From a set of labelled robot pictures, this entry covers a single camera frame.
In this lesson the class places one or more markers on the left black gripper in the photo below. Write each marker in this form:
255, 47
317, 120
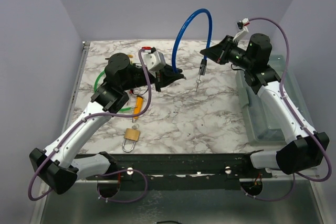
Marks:
166, 76

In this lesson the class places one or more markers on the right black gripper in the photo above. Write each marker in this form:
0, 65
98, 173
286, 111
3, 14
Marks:
218, 53

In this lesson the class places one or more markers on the blue cable lock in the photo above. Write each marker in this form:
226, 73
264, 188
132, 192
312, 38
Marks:
183, 29

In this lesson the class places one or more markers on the green cable lock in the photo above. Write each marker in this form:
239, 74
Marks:
98, 82

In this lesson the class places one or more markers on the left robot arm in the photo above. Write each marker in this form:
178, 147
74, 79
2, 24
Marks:
105, 103

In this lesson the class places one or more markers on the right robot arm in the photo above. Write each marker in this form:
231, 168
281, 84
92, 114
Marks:
304, 145

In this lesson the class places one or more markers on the orange utility knife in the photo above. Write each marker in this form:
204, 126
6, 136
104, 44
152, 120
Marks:
138, 107

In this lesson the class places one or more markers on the brass padlock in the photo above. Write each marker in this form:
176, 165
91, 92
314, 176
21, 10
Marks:
131, 137

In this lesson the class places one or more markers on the clear plastic bin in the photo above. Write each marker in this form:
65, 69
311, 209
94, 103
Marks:
268, 121

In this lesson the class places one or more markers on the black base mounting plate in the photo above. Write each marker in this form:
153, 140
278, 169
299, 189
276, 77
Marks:
160, 171

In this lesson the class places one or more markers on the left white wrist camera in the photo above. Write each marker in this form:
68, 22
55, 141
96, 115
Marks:
153, 59

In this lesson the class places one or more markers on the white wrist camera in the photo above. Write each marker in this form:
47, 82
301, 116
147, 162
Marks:
153, 59
243, 29

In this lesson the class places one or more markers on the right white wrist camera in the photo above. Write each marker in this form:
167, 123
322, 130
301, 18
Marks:
243, 29

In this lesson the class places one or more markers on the aluminium rail frame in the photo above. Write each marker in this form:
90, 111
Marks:
305, 148

